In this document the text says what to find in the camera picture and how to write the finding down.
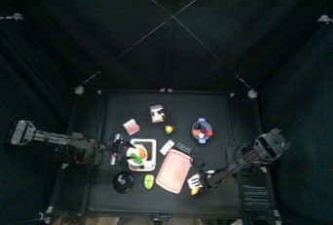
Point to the green toy avocado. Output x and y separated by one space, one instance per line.
149 181

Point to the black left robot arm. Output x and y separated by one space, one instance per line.
47 137

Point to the yellow white toy banana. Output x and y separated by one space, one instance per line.
196 191

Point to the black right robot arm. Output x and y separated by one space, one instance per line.
256 153

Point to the red toy food piece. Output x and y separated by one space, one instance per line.
209 133

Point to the pink cutting board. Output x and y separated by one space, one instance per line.
174 172

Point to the orange toy carrot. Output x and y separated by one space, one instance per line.
142 153

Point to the yellow toy lemon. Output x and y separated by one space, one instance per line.
169 129

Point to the pink white toy box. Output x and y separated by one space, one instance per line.
132 127

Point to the brown white toy carton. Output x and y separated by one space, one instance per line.
157 113

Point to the green toy vegetable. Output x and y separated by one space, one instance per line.
136 159

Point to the white printed label sticker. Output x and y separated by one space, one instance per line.
256 196

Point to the black round bowl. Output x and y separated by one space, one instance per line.
124 182

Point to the grey frame corner bracket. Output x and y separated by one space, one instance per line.
79 89
166 90
17 17
324 18
252 93

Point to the small dark green box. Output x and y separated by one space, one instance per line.
184 147

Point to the white square tray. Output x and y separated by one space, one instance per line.
150 162

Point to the small white box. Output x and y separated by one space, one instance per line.
166 147

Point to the small white round plate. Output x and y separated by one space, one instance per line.
133 153

